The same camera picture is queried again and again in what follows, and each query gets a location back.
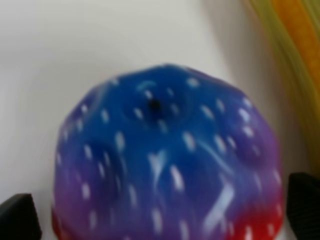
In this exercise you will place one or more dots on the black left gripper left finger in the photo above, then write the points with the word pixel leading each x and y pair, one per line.
pixel 19 219

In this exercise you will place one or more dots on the green yellow corn cob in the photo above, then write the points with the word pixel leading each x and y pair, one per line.
pixel 291 29

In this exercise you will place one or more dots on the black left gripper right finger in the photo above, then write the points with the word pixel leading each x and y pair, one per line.
pixel 303 206

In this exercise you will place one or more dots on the blue red dimpled ball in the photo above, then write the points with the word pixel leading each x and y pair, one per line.
pixel 166 153

